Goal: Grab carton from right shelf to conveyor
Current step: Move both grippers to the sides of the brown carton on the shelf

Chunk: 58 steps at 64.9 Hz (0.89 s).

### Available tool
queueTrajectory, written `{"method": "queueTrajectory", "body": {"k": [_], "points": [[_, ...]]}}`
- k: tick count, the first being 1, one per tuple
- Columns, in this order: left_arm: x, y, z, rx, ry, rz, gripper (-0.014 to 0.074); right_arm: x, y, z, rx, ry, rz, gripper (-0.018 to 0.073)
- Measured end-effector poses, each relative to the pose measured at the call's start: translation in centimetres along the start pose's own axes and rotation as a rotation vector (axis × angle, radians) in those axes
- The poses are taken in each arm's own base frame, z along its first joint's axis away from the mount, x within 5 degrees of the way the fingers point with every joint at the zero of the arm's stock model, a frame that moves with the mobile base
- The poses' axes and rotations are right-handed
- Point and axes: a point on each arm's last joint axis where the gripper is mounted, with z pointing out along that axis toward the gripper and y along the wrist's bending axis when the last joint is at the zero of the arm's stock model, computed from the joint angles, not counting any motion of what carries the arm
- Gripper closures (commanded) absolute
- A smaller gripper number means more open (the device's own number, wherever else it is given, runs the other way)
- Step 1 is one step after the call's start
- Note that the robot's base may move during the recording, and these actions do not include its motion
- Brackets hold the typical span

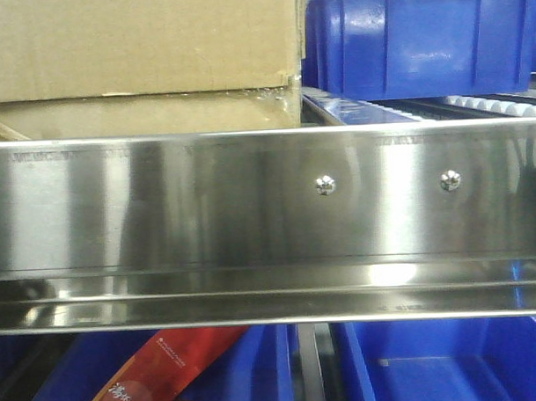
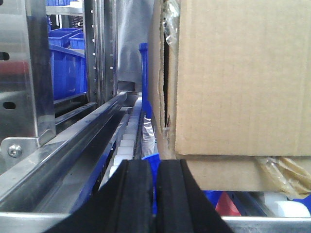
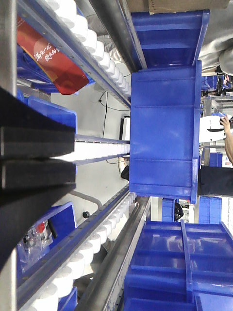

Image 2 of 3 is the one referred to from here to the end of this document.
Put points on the small blue bin right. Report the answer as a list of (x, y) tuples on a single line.
[(77, 41)]

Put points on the white roller under carton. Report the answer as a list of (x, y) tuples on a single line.
[(280, 206)]

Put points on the perforated metal shelf upright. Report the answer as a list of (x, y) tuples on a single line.
[(100, 31)]

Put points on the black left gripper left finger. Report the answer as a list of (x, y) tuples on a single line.
[(123, 205)]

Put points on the large blue storage bin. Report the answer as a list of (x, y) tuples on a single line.
[(68, 72)]

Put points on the metal shelf rail frame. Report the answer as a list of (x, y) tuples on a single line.
[(63, 174)]

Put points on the blue plastic bin behind carton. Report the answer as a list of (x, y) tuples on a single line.
[(143, 49)]

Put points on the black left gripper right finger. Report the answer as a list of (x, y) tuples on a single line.
[(182, 207)]

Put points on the brown cardboard carton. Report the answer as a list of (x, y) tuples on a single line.
[(230, 89)]

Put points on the metal corner bracket post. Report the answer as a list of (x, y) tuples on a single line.
[(27, 119)]

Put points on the white roller track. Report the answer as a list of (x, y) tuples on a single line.
[(125, 140)]

